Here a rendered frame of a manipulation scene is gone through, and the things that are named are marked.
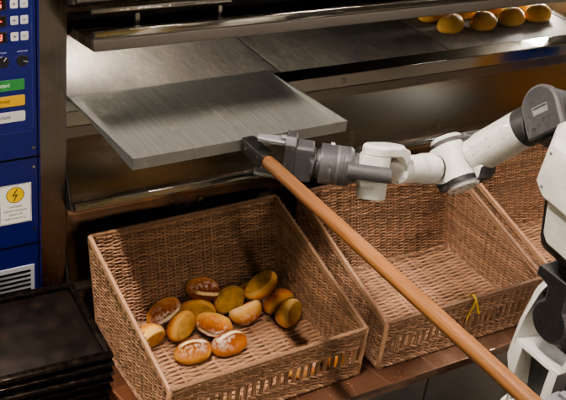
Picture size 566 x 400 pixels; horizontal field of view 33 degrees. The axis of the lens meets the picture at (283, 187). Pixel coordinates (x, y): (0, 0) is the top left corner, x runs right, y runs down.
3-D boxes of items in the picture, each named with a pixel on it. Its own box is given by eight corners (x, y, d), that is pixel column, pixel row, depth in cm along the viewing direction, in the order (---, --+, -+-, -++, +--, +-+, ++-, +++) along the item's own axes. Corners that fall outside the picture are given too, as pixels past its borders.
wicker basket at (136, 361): (81, 321, 252) (82, 232, 239) (266, 272, 281) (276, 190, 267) (162, 445, 218) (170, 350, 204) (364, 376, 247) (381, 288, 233)
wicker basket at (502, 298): (280, 269, 283) (292, 188, 269) (432, 232, 310) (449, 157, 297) (376, 373, 248) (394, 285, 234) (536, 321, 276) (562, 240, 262)
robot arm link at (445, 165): (386, 157, 222) (436, 156, 236) (400, 198, 219) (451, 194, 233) (419, 136, 215) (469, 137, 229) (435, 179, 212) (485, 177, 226)
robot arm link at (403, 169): (357, 141, 210) (396, 141, 220) (351, 182, 212) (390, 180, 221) (380, 147, 206) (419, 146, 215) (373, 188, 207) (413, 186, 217)
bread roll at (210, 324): (235, 316, 250) (230, 330, 245) (232, 333, 254) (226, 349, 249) (198, 306, 250) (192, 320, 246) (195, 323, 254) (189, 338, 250)
